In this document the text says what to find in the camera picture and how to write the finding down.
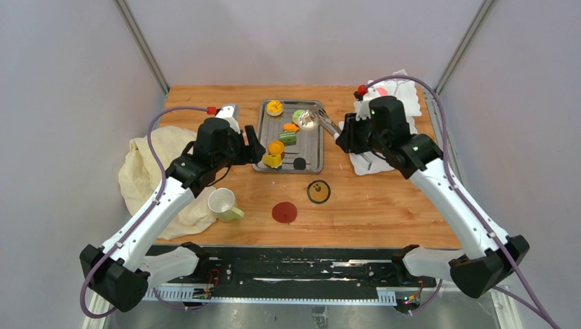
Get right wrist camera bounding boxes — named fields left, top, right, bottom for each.
left=354, top=87, right=380, bottom=121

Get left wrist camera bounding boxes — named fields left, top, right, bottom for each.
left=215, top=103, right=241, bottom=134

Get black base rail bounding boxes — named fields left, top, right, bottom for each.
left=143, top=245, right=444, bottom=313

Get black sandwich cookie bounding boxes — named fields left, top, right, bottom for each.
left=293, top=157, right=306, bottom=171

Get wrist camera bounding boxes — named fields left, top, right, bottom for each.
left=215, top=103, right=241, bottom=134
left=354, top=87, right=380, bottom=121

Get cream cloth bag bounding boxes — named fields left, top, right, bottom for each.
left=119, top=126, right=217, bottom=240

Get red apple coaster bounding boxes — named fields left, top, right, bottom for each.
left=271, top=202, right=298, bottom=223

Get green frosted donut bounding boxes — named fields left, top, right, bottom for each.
left=292, top=110, right=304, bottom=125

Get orange star cookie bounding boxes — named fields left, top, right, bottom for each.
left=283, top=123, right=300, bottom=133

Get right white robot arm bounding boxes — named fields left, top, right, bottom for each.
left=335, top=96, right=530, bottom=298

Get purple cable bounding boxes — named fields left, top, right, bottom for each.
left=79, top=106, right=218, bottom=319
left=356, top=75, right=561, bottom=329

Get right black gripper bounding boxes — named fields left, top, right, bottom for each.
left=337, top=110, right=388, bottom=155

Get yellow flower tart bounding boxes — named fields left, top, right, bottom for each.
left=266, top=100, right=284, bottom=117

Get metal serving tongs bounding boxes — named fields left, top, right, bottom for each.
left=306, top=106, right=373, bottom=175

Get white chocolate donut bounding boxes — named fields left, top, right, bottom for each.
left=297, top=110, right=319, bottom=131

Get white three-tier dessert stand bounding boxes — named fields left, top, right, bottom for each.
left=333, top=69, right=421, bottom=175

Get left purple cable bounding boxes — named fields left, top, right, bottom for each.
left=79, top=106, right=218, bottom=319

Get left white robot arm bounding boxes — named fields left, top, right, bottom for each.
left=79, top=117, right=266, bottom=319

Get orange macaron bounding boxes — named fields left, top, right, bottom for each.
left=267, top=140, right=285, bottom=155

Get green handled white mug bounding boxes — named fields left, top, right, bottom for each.
left=207, top=188, right=245, bottom=222

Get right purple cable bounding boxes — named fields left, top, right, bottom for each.
left=356, top=75, right=561, bottom=329

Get yellow cake slice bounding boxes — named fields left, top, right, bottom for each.
left=262, top=154, right=282, bottom=169

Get green layered cake roll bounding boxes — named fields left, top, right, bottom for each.
left=278, top=132, right=297, bottom=146

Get steel baking tray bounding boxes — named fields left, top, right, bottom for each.
left=253, top=99, right=323, bottom=174

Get yellow face coaster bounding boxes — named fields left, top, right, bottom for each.
left=306, top=180, right=332, bottom=204

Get pink macaron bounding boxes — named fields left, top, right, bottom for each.
left=375, top=87, right=388, bottom=97

